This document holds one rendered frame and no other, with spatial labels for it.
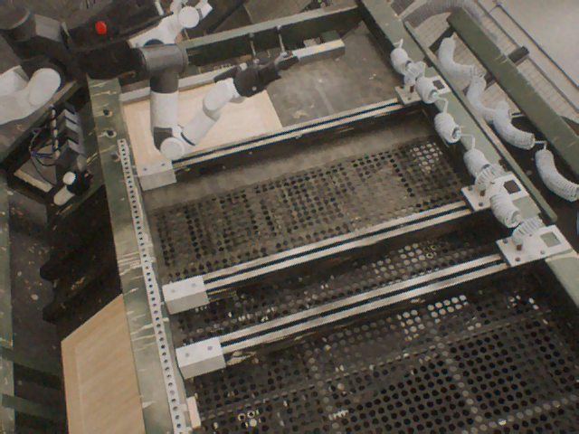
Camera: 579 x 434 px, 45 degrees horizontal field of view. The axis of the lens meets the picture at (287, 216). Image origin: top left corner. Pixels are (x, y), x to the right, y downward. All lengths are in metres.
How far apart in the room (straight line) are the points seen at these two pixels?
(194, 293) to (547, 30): 7.03
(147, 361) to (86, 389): 0.60
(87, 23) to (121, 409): 1.24
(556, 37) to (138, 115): 6.37
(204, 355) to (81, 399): 0.74
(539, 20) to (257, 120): 6.40
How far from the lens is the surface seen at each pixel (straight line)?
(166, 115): 2.31
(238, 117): 2.77
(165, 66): 2.25
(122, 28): 2.34
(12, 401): 2.66
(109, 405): 2.52
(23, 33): 2.41
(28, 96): 2.50
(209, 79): 2.95
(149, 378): 2.05
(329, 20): 3.25
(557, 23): 8.72
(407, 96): 2.66
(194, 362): 2.02
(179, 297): 2.15
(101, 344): 2.66
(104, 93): 2.99
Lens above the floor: 1.97
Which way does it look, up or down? 17 degrees down
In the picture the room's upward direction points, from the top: 52 degrees clockwise
